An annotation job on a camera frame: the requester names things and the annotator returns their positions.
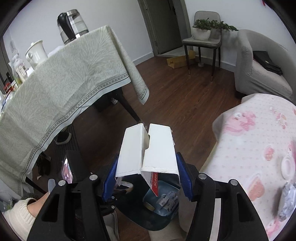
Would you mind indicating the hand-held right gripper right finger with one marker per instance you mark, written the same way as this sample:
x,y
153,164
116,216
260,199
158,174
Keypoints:
x,y
183,176

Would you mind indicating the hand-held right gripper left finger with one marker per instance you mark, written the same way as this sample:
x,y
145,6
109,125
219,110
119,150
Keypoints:
x,y
110,185

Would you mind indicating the white box red print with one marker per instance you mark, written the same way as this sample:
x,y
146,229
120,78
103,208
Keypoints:
x,y
159,148

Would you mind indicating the dark blue bin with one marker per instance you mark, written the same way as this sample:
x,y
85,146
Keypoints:
x,y
138,219

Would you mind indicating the person's left forearm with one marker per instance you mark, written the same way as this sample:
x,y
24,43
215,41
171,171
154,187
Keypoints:
x,y
16,215

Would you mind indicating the black boots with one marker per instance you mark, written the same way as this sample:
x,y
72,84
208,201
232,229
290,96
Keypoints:
x,y
44,164

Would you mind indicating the black stool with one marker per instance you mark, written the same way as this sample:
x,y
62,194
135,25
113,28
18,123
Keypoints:
x,y
78,162

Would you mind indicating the dark sneaker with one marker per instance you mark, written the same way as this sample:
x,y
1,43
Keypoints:
x,y
63,138

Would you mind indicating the pink printed tablecloth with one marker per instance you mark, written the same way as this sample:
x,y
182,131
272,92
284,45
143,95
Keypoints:
x,y
249,148

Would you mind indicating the black storage box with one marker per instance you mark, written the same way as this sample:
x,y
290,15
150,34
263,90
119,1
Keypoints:
x,y
101,104

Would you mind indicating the wooden table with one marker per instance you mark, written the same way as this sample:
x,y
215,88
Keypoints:
x,y
127,105

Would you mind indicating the white shoe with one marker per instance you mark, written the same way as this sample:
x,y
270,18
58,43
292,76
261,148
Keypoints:
x,y
113,100

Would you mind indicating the green patterned tablecloth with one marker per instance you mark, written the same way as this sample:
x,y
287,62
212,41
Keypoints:
x,y
62,88

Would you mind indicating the white round lid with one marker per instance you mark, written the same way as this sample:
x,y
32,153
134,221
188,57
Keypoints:
x,y
288,165

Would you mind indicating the small crumpled paper ball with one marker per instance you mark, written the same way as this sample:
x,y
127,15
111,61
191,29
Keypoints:
x,y
288,201

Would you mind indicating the cardboard box on floor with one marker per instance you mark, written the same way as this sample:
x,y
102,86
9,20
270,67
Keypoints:
x,y
179,61

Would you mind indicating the grey armchair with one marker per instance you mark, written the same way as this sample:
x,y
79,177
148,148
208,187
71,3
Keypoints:
x,y
249,76

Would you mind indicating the clear plastic bottle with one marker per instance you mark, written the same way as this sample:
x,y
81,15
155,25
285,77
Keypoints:
x,y
20,68

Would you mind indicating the white ceramic teapot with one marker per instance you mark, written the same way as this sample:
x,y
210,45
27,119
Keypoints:
x,y
35,53

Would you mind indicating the grey dining chair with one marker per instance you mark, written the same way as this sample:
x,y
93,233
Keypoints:
x,y
203,41

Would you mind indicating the black bag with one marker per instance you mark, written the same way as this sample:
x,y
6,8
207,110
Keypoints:
x,y
266,61

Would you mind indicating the potted plant white pot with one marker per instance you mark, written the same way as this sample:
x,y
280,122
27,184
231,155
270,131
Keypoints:
x,y
202,33

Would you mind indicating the grey-green door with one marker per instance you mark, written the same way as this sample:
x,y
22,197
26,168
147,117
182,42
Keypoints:
x,y
166,25

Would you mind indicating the glass electric kettle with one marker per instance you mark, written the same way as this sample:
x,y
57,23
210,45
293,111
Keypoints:
x,y
71,25

